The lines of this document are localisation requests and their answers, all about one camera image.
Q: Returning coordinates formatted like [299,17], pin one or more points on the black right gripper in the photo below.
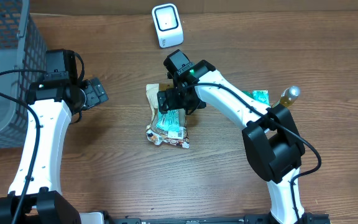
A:
[173,94]

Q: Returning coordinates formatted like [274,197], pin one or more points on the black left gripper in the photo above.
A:
[96,91]

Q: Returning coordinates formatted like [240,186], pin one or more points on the teal wet wipes pack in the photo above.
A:
[169,121]

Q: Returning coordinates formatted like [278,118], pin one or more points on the Pantree snack bag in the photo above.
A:
[156,135]

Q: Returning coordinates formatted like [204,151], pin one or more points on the green lid jar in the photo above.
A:
[249,94]

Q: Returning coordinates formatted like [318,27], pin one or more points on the small teal tissue pack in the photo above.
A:
[261,96]

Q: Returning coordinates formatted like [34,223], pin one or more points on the yellow liquid bottle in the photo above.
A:
[288,97]

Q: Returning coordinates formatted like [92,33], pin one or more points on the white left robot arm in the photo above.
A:
[35,195]

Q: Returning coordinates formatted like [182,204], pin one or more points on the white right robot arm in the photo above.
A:
[271,139]

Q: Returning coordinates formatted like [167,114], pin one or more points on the white barcode scanner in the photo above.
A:
[167,25]

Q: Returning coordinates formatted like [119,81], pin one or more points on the grey plastic mesh basket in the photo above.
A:
[22,55]

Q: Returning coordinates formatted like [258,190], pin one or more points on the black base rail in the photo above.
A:
[197,220]

